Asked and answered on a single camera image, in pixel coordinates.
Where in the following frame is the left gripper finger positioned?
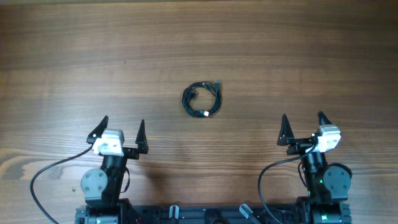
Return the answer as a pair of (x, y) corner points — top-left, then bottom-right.
(86, 116), (109, 144)
(135, 120), (149, 154)

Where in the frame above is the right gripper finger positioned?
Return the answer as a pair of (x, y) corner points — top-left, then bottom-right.
(277, 114), (295, 146)
(318, 111), (332, 126)

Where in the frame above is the thick black usb cable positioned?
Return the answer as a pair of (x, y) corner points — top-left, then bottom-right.
(182, 80), (223, 118)

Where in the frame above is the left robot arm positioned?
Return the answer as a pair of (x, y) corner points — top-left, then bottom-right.
(75, 116), (149, 224)

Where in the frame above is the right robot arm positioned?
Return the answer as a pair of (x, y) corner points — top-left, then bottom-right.
(277, 111), (353, 224)

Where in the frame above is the right camera black cable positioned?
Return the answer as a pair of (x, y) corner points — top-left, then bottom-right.
(257, 142), (318, 224)

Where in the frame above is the camera black cable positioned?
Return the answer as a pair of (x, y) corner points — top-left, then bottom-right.
(29, 144), (94, 224)
(257, 142), (318, 224)

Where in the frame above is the left camera black cable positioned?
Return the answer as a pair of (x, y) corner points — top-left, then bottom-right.
(29, 144), (94, 224)

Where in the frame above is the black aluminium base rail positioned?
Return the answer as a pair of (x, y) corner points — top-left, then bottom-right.
(74, 203), (353, 224)

